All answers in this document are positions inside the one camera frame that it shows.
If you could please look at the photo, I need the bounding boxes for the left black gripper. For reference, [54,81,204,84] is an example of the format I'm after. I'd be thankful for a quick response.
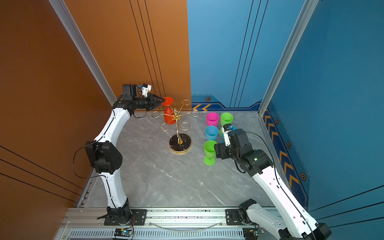
[132,94,165,112]

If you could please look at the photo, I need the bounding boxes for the green wine glass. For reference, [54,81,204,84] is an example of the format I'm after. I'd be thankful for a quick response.
[219,113,234,136]
[204,140,217,166]

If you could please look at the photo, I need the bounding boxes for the blue wine glass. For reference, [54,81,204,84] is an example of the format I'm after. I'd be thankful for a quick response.
[219,126,236,143]
[205,126,219,141]

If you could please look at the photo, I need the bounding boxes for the red wine glass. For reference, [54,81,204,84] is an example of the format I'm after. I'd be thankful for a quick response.
[162,97,176,125]

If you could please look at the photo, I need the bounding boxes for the magenta wine glass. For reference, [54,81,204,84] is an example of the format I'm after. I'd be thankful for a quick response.
[206,113,220,127]

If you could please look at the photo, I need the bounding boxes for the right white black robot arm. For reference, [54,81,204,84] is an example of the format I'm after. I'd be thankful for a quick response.
[214,124,332,240]

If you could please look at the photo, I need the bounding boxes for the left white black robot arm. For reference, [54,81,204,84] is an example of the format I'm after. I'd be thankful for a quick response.
[83,84,165,226]

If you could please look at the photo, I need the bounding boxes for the gold wine glass rack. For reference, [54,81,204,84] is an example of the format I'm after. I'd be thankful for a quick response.
[151,100,200,155]

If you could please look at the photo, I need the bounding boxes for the right green circuit board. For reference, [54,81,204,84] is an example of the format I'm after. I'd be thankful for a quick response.
[243,228,265,240]

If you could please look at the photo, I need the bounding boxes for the green circuit board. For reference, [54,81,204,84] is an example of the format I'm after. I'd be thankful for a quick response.
[243,228,265,240]
[113,228,134,240]

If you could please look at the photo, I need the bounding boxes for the left green circuit board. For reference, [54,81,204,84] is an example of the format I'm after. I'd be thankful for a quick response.
[113,228,134,240]

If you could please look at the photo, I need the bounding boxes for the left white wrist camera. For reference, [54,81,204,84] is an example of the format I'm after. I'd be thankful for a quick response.
[139,84,152,98]

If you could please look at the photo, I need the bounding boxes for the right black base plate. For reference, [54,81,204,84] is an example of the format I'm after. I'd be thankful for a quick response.
[225,209,259,226]

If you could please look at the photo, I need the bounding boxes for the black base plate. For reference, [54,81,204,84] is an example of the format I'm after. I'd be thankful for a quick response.
[104,209,147,226]
[225,209,259,226]

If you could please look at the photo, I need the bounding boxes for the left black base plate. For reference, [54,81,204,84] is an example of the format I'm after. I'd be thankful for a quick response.
[104,209,147,226]

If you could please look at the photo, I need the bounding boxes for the left aluminium corner post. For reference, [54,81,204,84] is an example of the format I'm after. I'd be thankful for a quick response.
[49,0,117,106]

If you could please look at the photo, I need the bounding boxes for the aluminium corner post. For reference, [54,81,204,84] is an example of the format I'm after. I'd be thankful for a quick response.
[258,0,319,117]
[49,0,117,106]

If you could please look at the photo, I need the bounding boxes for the aluminium front rail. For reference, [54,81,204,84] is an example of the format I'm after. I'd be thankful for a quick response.
[54,207,280,240]

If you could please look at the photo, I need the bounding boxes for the right aluminium corner post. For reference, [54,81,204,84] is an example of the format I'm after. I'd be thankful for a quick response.
[258,0,319,117]

